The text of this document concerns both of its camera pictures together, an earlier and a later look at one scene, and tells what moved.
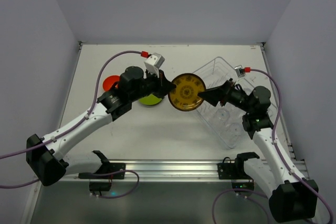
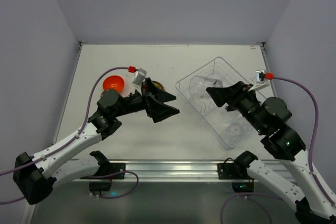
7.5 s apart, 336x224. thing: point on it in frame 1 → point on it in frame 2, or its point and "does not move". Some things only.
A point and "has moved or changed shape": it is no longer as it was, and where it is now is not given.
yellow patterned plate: x=185 y=97 has moved or changed shape
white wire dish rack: x=227 y=124 does not move
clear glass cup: x=222 y=116 → x=198 y=85
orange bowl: x=109 y=80 does not move
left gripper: x=160 y=85 → x=146 y=99
